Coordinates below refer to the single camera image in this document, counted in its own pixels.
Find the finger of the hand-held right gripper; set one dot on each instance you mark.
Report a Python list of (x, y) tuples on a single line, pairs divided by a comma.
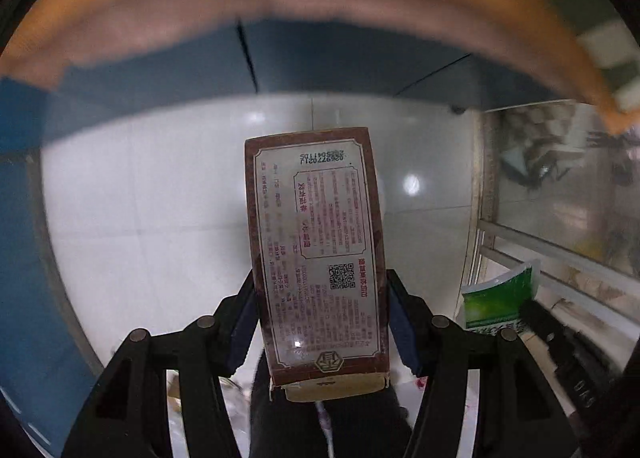
[(542, 325)]

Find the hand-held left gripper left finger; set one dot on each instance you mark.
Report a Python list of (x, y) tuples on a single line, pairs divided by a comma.
[(242, 325)]

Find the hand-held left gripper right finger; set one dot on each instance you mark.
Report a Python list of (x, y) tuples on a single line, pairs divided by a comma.
[(401, 325)]

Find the green snack packet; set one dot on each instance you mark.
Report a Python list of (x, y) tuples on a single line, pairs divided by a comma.
[(495, 300)]

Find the brown carton box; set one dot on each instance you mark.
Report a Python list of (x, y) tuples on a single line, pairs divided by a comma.
[(315, 248)]

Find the person's legs in dark pants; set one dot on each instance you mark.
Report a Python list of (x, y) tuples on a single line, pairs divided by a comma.
[(360, 430)]

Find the sliding glass door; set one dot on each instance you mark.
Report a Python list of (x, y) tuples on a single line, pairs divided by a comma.
[(550, 188)]

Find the blue kitchen cabinet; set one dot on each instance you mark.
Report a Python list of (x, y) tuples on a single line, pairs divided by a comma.
[(350, 60)]

